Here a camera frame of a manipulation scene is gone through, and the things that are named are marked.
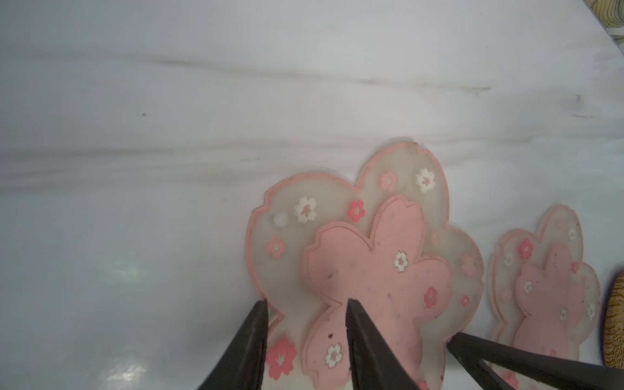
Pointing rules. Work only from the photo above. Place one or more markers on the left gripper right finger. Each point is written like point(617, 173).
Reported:
point(372, 363)

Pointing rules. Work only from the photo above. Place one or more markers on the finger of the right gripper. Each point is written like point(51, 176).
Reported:
point(474, 353)

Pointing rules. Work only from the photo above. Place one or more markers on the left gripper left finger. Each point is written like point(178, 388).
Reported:
point(242, 365)

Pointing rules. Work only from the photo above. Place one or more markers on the pink flower coaster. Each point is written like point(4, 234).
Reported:
point(385, 240)
point(545, 297)

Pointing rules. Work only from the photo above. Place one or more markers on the woven rattan coaster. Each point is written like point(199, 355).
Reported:
point(612, 328)

